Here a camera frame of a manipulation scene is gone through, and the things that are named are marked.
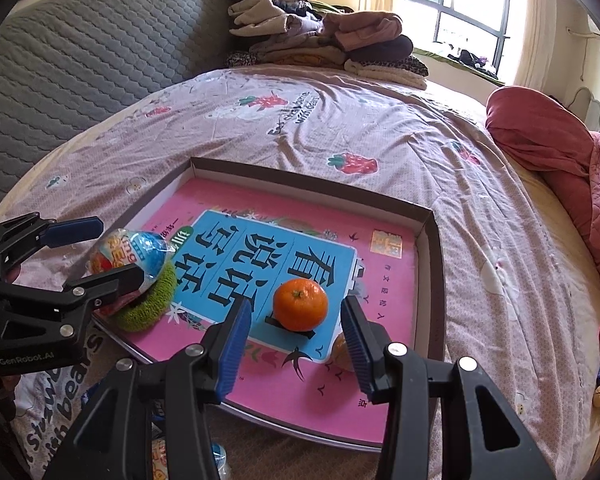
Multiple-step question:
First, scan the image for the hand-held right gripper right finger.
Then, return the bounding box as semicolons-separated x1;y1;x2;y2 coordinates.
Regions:
340;296;556;480

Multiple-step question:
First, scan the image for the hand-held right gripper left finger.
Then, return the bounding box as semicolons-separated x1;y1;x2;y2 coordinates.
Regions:
42;299;253;480

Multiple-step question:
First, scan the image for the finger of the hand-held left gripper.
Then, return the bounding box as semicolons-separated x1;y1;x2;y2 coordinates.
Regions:
0;213;104;266
0;264;153;320

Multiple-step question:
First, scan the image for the orange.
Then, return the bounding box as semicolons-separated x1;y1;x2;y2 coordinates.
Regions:
330;332;356;372
272;277;329;332

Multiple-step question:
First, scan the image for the green fuzzy ring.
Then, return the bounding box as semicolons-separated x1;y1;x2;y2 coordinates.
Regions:
115;260;178;333

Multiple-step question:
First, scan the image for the red blue egg snack packet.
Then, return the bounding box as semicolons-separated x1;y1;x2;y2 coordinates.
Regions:
89;228;177;301

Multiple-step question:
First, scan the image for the brown cardboard box tray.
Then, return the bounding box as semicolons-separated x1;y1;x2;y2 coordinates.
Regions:
92;156;443;453

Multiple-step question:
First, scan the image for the red yellow egg snack packet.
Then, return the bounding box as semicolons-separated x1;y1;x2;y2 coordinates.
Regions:
150;437;231;480

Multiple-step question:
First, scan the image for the person's left hand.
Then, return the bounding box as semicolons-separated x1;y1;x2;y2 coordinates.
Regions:
0;360;23;423

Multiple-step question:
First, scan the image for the pink book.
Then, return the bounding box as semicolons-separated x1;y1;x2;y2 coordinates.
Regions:
130;175;421;446

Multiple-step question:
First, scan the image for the grey quilted headboard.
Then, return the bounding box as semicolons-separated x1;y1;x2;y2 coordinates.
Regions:
0;0;241;221

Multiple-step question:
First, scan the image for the strawberry printed blanket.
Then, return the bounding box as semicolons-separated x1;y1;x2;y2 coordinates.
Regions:
0;67;600;480

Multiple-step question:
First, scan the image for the pink quilt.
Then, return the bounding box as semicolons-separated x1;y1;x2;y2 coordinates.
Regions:
485;86;600;288

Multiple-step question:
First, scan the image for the green window seat mat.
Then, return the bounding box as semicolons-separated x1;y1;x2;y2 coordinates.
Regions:
412;47;506;86

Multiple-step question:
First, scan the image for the dark cloth bundle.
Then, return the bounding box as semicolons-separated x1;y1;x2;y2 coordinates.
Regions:
442;49;501;78

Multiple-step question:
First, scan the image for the pile of folded clothes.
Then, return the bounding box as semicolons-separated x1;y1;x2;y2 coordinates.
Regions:
222;0;429;92

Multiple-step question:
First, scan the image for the white curved chair back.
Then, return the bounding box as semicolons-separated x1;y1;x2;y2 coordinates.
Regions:
572;86;600;131

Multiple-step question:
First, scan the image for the window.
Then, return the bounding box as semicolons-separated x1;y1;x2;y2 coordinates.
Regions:
399;0;526;78

